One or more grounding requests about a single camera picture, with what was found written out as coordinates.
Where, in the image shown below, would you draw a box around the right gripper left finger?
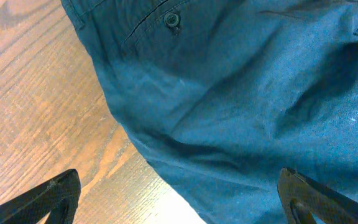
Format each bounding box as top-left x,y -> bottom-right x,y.
0,169 -> 81,224

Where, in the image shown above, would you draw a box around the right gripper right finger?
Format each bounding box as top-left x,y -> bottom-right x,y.
277,167 -> 358,224

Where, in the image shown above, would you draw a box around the navy blue shorts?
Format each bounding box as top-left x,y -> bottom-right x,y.
62,0 -> 358,223

